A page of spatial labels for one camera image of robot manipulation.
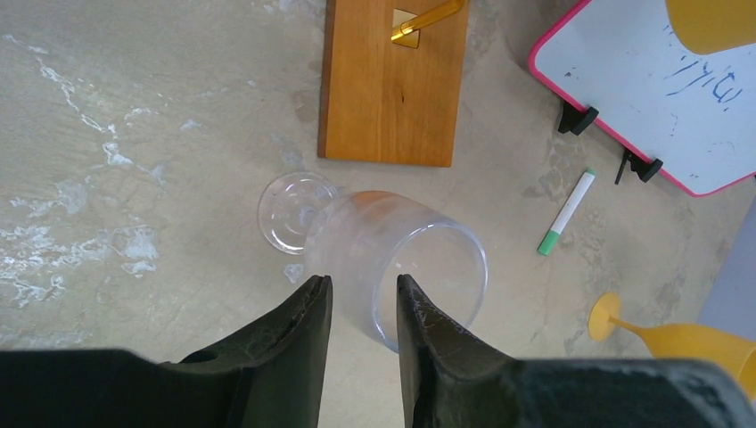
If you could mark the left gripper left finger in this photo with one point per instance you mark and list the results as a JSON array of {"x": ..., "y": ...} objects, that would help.
[{"x": 270, "y": 373}]

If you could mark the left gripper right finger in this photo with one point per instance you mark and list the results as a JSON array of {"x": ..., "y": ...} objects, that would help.
[{"x": 451, "y": 378}]

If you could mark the clear wine glass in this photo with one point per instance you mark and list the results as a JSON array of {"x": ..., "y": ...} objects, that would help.
[{"x": 365, "y": 240}]

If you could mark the gold wire wine glass rack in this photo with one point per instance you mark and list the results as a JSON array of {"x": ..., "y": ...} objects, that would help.
[{"x": 391, "y": 81}]

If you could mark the yellow plastic wine glass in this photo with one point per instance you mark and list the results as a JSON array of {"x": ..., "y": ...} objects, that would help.
[{"x": 712, "y": 26}]

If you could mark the orange plastic wine glass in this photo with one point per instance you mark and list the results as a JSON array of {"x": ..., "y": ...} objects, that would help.
[{"x": 732, "y": 353}]

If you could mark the green whiteboard marker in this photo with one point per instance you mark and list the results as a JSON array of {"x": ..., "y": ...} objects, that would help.
[{"x": 555, "y": 231}]

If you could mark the pink framed whiteboard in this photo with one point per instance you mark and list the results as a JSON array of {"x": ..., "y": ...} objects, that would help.
[{"x": 694, "y": 113}]

